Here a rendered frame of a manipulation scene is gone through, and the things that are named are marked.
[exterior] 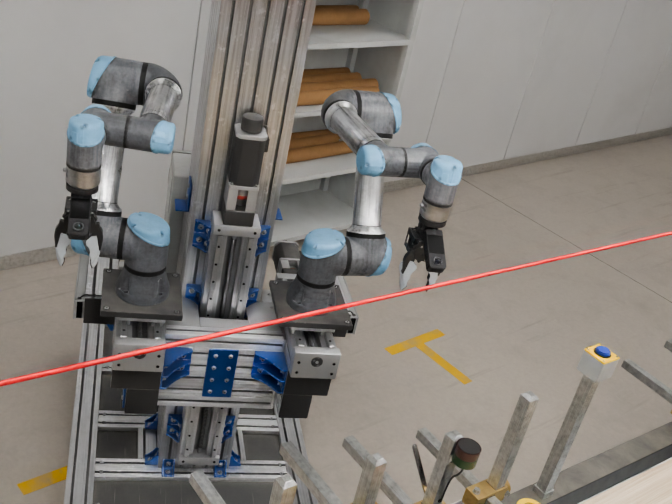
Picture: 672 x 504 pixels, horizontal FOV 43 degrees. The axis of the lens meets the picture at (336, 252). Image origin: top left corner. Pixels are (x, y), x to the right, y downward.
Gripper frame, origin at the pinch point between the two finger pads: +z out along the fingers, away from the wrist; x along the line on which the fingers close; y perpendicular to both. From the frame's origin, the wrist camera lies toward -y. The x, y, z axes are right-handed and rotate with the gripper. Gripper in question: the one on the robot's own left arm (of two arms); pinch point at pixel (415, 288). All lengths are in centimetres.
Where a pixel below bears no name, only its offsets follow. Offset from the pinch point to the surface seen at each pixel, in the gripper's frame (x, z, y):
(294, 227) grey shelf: -27, 119, 248
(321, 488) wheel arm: 25, 36, -35
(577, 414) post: -52, 30, -13
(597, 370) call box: -51, 13, -15
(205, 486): 52, 36, -35
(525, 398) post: -27.7, 16.8, -22.4
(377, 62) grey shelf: -65, 28, 286
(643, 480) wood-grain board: -71, 42, -26
